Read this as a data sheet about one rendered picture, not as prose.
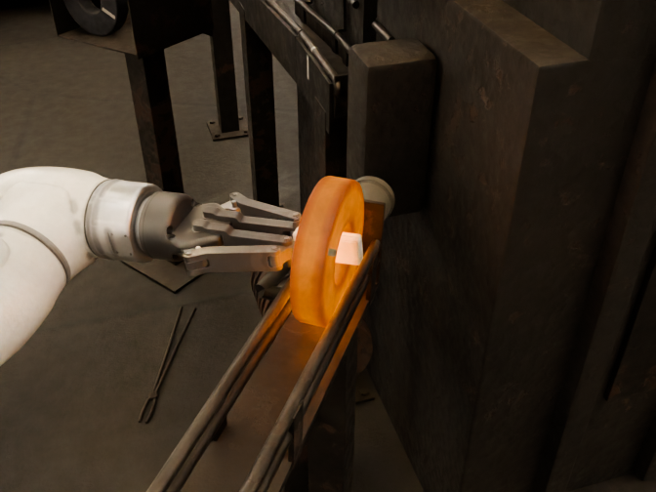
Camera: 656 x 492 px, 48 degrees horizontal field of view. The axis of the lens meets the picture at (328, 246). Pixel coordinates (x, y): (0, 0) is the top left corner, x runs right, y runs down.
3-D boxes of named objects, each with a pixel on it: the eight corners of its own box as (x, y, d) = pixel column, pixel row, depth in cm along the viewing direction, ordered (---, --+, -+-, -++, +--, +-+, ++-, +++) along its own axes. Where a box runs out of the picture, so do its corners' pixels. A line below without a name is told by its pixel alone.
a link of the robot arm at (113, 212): (99, 274, 82) (144, 281, 80) (75, 206, 76) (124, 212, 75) (139, 229, 89) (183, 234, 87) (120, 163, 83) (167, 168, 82)
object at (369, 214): (379, 283, 86) (386, 202, 80) (378, 286, 85) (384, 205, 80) (319, 271, 88) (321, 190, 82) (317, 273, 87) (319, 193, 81)
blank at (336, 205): (347, 324, 82) (318, 318, 83) (373, 189, 83) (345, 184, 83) (310, 334, 67) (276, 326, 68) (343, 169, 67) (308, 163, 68)
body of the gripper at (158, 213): (178, 230, 86) (250, 239, 84) (143, 273, 80) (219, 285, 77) (165, 176, 82) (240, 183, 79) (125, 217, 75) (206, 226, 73)
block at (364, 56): (409, 184, 112) (422, 32, 98) (430, 212, 106) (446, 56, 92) (343, 195, 110) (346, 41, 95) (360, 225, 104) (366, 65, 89)
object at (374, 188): (393, 223, 91) (397, 180, 88) (375, 259, 84) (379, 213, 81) (348, 214, 93) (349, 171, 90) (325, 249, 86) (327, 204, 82)
